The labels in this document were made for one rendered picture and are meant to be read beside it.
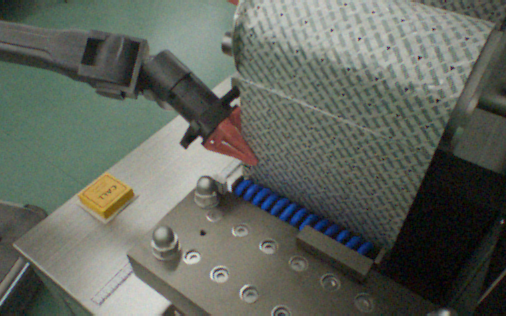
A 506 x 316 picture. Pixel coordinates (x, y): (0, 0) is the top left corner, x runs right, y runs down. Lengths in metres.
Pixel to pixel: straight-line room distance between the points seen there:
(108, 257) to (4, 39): 0.36
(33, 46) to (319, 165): 0.41
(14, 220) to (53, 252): 1.03
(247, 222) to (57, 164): 1.80
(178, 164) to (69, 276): 0.28
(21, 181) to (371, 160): 1.99
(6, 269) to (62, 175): 0.70
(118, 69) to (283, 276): 0.35
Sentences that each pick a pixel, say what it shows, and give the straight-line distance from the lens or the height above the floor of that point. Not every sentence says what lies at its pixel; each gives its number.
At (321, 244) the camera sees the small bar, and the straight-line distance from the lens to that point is 0.53.
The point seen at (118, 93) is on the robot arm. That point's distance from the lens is 0.59.
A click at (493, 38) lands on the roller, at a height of 1.31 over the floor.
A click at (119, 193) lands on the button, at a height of 0.92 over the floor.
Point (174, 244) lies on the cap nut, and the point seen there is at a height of 1.05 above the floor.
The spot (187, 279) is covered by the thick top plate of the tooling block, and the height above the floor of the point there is 1.03.
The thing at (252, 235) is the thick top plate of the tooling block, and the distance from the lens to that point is 0.55.
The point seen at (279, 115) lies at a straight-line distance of 0.50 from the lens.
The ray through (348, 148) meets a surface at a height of 1.17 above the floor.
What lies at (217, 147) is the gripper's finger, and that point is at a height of 1.08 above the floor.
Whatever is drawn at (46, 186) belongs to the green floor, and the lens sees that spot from 2.20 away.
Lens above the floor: 1.49
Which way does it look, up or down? 45 degrees down
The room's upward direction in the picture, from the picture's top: straight up
